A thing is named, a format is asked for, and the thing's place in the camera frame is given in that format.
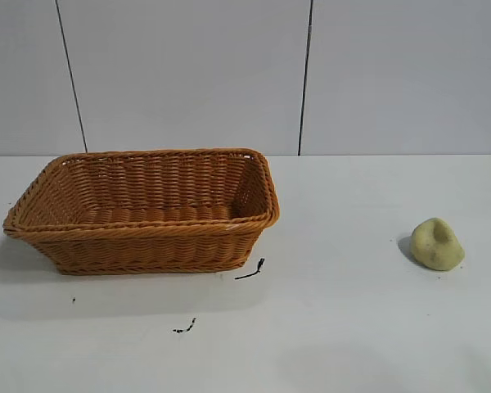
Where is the brown woven wicker basket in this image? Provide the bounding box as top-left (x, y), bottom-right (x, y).
top-left (2, 147), bottom-right (282, 276)

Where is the yellow-green pear-like fruit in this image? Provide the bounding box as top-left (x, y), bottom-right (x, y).
top-left (410, 217), bottom-right (466, 271)

